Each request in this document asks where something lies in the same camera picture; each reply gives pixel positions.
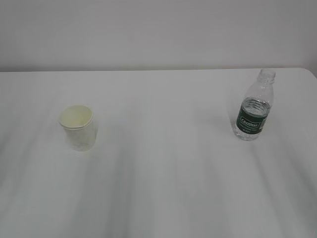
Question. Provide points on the white paper cup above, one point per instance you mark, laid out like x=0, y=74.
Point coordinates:
x=78, y=124

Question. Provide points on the clear green-label water bottle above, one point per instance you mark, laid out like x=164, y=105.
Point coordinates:
x=255, y=106

